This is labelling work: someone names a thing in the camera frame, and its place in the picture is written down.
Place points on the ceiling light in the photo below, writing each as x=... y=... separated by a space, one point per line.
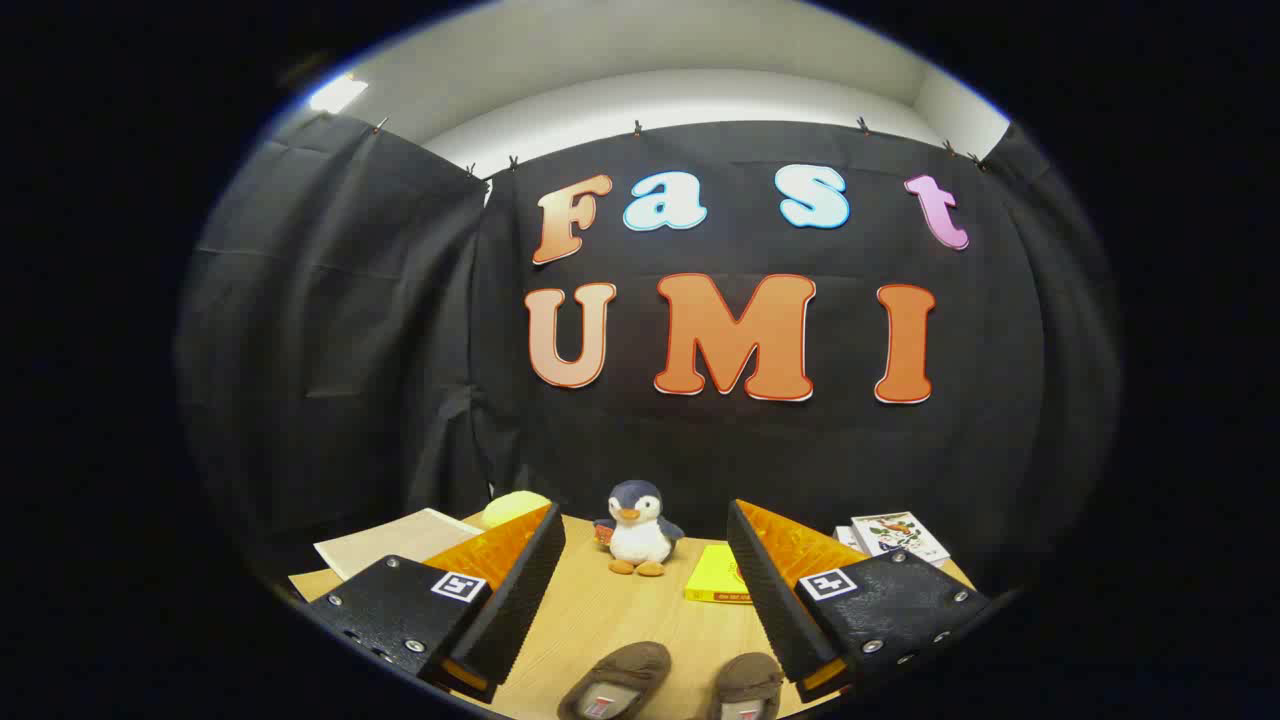
x=335 y=93

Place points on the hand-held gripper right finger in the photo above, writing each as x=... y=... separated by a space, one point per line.
x=775 y=610

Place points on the beige fabric storage box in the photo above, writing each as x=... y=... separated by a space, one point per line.
x=400 y=540

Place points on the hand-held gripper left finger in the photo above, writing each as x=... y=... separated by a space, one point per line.
x=520 y=610

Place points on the penguin plush toy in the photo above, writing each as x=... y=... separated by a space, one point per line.
x=640 y=535

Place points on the yellow book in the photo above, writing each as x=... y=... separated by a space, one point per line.
x=715 y=575

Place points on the yellow plush bun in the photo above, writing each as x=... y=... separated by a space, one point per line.
x=512 y=505

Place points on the brown fuzzy shoe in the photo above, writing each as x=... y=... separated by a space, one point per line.
x=625 y=670
x=750 y=678

